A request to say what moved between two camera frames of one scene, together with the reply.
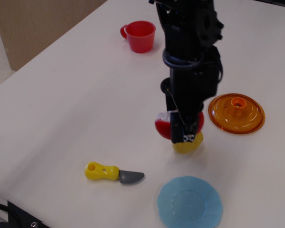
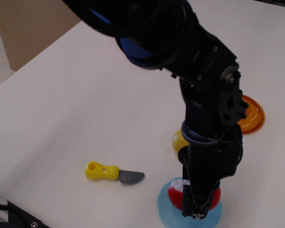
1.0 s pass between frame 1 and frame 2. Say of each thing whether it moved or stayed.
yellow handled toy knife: stayed
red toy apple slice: moved
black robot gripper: moved
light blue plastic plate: stayed
